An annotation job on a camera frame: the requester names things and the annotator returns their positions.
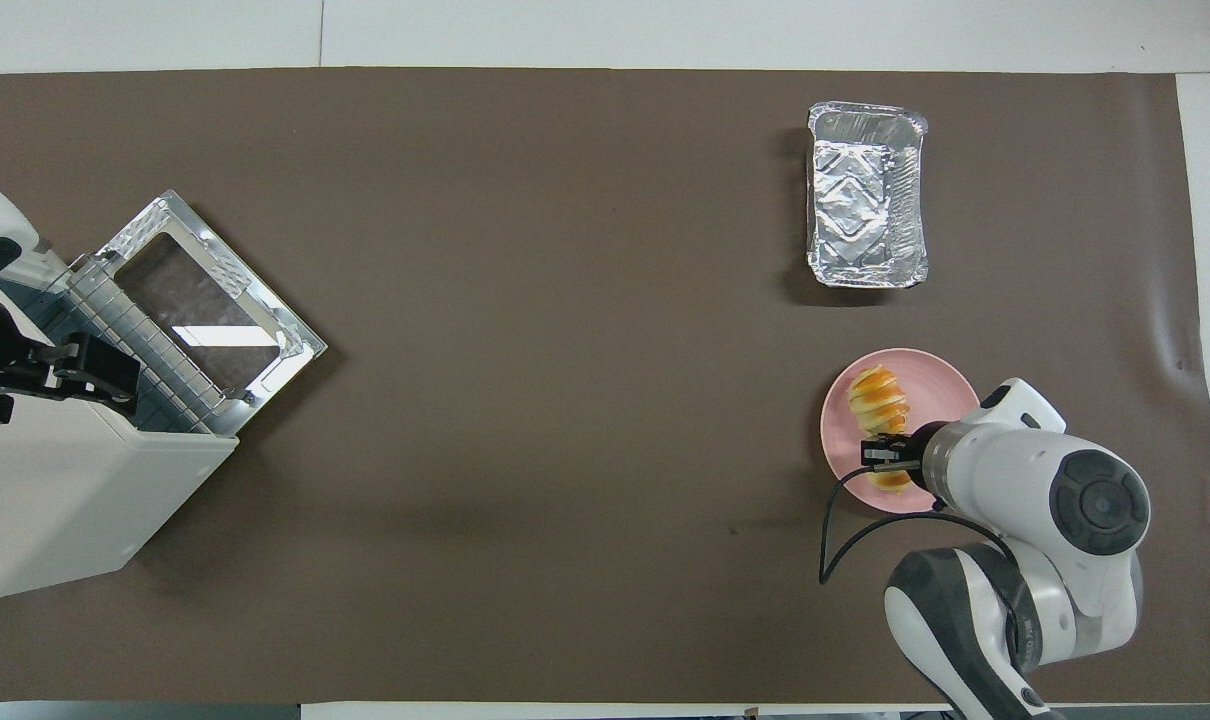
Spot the brown table mat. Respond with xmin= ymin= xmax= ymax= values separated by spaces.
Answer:
xmin=0 ymin=68 xmax=1210 ymax=705

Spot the golden striped bread loaf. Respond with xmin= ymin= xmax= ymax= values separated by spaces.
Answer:
xmin=846 ymin=364 xmax=913 ymax=494

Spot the metal wire oven rack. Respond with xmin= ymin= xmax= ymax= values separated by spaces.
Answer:
xmin=63 ymin=254 xmax=218 ymax=437

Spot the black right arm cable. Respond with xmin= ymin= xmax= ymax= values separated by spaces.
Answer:
xmin=817 ymin=465 xmax=1028 ymax=593

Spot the glass oven door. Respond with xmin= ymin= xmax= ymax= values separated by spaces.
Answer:
xmin=95 ymin=190 xmax=328 ymax=437

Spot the white toaster oven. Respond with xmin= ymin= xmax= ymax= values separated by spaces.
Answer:
xmin=0 ymin=250 xmax=241 ymax=599

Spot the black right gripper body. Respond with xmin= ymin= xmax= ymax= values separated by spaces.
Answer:
xmin=905 ymin=420 xmax=952 ymax=493

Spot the aluminium foil tray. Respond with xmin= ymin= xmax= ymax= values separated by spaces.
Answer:
xmin=805 ymin=100 xmax=931 ymax=290

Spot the pink round plate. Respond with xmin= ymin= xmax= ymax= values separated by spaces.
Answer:
xmin=820 ymin=348 xmax=987 ymax=515

